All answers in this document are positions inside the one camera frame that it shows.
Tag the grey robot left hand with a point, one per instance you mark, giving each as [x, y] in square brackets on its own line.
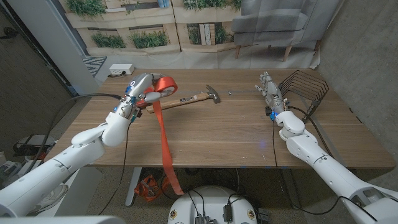
[136, 88]

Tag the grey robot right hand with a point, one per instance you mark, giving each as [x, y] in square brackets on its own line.
[274, 93]

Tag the red satin ribbon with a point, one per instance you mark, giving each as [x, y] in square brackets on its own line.
[164, 146]

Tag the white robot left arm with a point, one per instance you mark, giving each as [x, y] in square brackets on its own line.
[62, 165]

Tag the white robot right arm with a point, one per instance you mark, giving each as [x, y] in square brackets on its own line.
[326, 169]

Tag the red bowl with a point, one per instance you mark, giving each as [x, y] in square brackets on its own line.
[141, 103]

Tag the white power strip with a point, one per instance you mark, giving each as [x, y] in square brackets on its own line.
[121, 69]

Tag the printed room backdrop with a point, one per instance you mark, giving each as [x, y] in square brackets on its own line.
[202, 59]

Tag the white table leg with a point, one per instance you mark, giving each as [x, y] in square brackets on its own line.
[133, 186]

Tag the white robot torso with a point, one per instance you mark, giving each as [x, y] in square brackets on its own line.
[214, 199]

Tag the black adapter on torso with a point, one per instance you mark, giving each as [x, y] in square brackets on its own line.
[227, 213]

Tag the grey sneaker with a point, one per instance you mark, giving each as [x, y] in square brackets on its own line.
[57, 194]

